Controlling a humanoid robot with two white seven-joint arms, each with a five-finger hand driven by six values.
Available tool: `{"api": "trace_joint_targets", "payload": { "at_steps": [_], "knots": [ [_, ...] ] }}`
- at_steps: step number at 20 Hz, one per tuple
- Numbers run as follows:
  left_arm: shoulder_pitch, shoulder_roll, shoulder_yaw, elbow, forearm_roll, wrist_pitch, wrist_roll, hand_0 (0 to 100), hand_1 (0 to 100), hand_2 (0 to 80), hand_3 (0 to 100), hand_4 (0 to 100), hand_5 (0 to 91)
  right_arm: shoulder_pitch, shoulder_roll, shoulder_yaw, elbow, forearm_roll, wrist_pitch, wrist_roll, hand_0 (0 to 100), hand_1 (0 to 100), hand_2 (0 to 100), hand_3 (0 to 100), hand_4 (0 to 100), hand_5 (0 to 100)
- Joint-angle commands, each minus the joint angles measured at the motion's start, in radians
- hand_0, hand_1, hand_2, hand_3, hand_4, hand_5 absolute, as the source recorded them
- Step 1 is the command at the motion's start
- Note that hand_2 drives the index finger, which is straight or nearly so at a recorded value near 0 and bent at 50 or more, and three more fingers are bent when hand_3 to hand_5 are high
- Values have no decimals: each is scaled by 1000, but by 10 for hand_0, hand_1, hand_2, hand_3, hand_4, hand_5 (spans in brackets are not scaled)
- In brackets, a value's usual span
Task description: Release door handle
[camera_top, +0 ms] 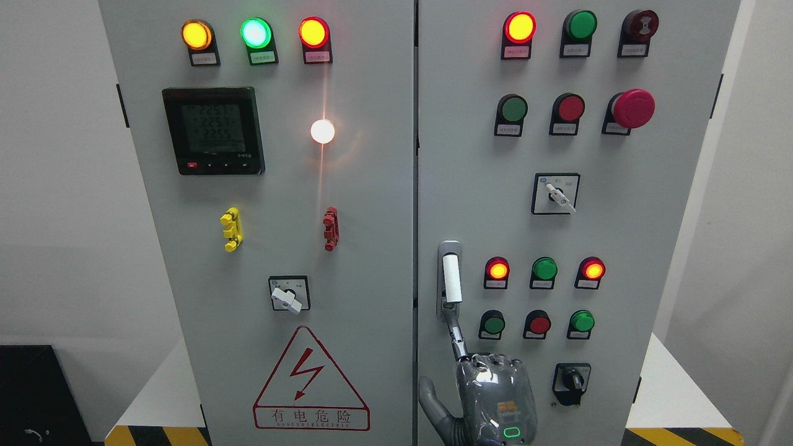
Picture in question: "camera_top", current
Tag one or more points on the right grey cabinet door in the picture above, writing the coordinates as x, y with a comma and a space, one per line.
477, 188

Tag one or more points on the black digital power meter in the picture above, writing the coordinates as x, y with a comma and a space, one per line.
215, 131

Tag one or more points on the green push button lower right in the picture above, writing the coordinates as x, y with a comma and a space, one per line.
581, 324

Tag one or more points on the red push button upper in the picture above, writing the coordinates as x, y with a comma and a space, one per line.
566, 112

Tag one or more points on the white selector switch upper right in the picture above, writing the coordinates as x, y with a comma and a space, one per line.
555, 193

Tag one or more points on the green lit indicator lamp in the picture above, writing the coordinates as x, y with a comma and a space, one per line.
258, 38

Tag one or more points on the red terminal connector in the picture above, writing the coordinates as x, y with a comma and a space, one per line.
331, 234

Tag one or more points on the green lamp middle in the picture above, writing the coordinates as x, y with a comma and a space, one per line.
544, 273

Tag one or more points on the dark red buzzer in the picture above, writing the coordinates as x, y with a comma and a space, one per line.
638, 28

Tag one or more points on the red push button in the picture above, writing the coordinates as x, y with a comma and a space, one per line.
537, 325
566, 112

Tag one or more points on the green lamp top right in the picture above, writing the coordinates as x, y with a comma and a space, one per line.
576, 37

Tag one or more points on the white lit indicator lamp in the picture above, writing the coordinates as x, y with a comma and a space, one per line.
322, 131

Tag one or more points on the red lit lamp middle right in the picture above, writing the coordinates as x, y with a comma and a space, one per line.
589, 273

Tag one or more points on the black box lower left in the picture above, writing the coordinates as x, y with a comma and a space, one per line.
37, 406

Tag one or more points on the left grey cabinet door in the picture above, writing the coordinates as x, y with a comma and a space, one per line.
362, 292

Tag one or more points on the silver door lock handle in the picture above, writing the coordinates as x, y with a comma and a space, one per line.
448, 288

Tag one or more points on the red electric hazard warning sign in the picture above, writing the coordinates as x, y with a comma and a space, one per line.
308, 390

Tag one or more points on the green push button lower left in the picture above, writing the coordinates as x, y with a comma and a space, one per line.
492, 324

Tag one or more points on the white platform with hazard stripes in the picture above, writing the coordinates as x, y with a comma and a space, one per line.
669, 409

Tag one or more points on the grey cabinet door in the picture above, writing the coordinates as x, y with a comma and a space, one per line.
477, 188
362, 292

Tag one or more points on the red lit lamp middle left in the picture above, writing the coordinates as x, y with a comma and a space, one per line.
496, 273

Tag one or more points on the left door selector switch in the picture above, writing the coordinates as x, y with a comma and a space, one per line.
289, 293

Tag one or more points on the red push button lower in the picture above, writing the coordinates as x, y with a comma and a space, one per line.
537, 325

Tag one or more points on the yellow indicator lamp top left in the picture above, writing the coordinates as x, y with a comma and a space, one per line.
200, 42

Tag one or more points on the green push button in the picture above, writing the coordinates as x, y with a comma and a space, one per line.
581, 324
492, 324
510, 114

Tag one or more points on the red lit indicator lamp left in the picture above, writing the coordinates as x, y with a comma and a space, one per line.
315, 38

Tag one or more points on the grey robot hand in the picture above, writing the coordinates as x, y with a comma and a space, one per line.
495, 393

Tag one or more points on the black selector switch lower right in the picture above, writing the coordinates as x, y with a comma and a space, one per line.
570, 382

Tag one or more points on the yellow terminal connector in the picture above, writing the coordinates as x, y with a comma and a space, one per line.
231, 222

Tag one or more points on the green push button upper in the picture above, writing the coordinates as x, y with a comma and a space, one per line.
510, 114

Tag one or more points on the red mushroom emergency stop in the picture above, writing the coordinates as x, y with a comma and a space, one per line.
628, 110

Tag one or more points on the red lit lamp top right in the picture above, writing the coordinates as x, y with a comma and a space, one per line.
517, 35

